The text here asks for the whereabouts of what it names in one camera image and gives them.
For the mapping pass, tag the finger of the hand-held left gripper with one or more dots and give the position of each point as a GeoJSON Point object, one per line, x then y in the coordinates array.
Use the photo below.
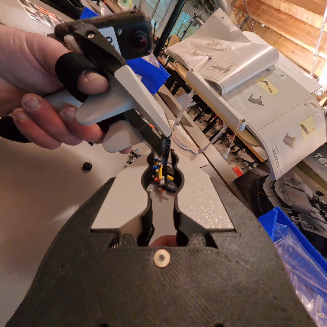
{"type": "Point", "coordinates": [148, 134]}
{"type": "Point", "coordinates": [143, 97]}

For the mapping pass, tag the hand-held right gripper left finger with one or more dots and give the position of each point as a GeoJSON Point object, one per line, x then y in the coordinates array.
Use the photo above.
{"type": "Point", "coordinates": [120, 201]}

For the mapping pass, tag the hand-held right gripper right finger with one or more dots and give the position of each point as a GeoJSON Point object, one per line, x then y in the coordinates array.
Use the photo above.
{"type": "Point", "coordinates": [204, 201]}

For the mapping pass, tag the lego gearbox assembly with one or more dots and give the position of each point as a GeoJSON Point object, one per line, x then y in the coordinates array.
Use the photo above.
{"type": "Point", "coordinates": [163, 176]}

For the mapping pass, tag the clear bag of lego parts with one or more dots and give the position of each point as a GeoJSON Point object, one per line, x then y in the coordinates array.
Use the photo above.
{"type": "Point", "coordinates": [153, 60]}

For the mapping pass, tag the small black lego gear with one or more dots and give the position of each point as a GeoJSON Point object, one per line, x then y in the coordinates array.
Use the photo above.
{"type": "Point", "coordinates": [87, 166]}

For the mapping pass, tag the black lego box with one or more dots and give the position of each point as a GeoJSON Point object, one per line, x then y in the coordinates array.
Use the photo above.
{"type": "Point", "coordinates": [288, 194]}

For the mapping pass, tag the lego sticker sheet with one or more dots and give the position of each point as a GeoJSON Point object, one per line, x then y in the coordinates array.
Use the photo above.
{"type": "Point", "coordinates": [38, 11]}

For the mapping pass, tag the lego instruction booklet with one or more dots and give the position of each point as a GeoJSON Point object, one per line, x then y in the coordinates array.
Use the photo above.
{"type": "Point", "coordinates": [255, 51]}

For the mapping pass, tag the person's right hand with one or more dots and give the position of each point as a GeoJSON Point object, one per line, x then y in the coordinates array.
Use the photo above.
{"type": "Point", "coordinates": [164, 241]}

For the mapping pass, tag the person's left hand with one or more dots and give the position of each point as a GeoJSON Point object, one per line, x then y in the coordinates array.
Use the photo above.
{"type": "Point", "coordinates": [25, 63]}

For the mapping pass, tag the large blue parts bin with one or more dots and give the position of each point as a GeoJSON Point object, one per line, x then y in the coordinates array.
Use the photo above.
{"type": "Point", "coordinates": [148, 76]}

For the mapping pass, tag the black metal pole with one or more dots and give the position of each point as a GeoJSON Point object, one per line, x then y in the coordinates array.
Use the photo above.
{"type": "Point", "coordinates": [168, 28]}

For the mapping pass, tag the small blue parts bin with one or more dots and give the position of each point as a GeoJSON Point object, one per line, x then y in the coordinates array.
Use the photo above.
{"type": "Point", "coordinates": [88, 12]}

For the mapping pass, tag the red plastic block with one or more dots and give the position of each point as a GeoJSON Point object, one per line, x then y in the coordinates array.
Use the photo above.
{"type": "Point", "coordinates": [237, 171]}

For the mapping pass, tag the white book stand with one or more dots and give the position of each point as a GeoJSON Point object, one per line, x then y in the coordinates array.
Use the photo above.
{"type": "Point", "coordinates": [212, 94]}

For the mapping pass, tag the clear plastic bag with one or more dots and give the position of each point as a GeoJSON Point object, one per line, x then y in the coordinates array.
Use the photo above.
{"type": "Point", "coordinates": [301, 276]}

